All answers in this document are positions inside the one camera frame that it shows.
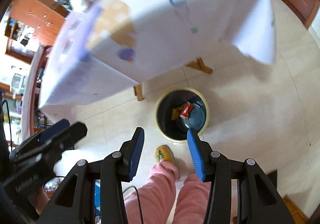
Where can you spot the cartoon print tablecloth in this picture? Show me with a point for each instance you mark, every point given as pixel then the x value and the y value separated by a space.
pixel 118 44

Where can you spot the pink pajama leg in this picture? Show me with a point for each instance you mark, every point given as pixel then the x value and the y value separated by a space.
pixel 152 202
pixel 192 201

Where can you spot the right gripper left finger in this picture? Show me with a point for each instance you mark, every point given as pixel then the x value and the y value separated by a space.
pixel 120 166

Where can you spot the wooden table leg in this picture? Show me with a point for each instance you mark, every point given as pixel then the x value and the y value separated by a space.
pixel 199 65
pixel 138 91

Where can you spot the orange wooden cabinet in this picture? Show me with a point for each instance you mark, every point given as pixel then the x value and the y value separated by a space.
pixel 45 16

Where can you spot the red wrapper in bin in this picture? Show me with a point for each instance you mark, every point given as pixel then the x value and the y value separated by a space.
pixel 186 110

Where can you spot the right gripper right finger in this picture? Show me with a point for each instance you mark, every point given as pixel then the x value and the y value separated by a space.
pixel 213 167

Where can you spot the yellow slipper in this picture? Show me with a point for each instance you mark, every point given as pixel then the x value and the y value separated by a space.
pixel 163 153

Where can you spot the yellow round trash bin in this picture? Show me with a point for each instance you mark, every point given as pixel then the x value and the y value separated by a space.
pixel 179 110

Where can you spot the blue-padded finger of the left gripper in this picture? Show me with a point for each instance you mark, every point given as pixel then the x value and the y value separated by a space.
pixel 53 130

